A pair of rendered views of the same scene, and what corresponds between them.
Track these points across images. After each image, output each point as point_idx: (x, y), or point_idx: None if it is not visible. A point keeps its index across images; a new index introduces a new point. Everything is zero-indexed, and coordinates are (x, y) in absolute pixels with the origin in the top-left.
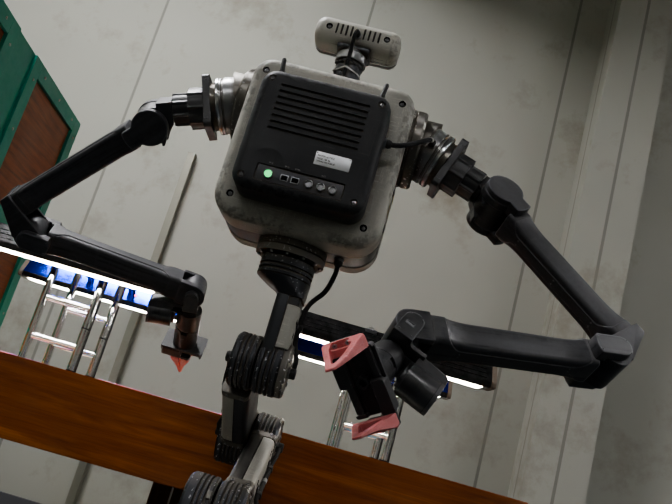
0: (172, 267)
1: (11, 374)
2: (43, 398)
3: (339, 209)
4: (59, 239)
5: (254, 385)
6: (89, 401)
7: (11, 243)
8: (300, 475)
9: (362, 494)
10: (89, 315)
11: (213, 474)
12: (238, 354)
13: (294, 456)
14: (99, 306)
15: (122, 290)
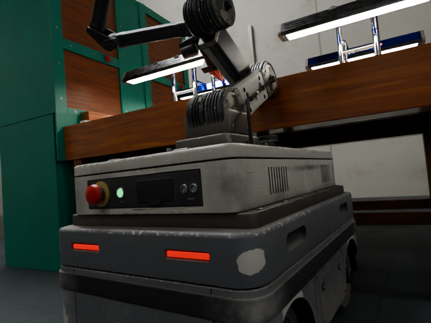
0: (180, 20)
1: (143, 118)
2: (160, 122)
3: None
4: (120, 36)
5: (204, 22)
6: (178, 113)
7: (142, 73)
8: (301, 95)
9: (347, 87)
10: (194, 91)
11: (251, 118)
12: (186, 9)
13: (293, 86)
14: (197, 85)
15: (213, 79)
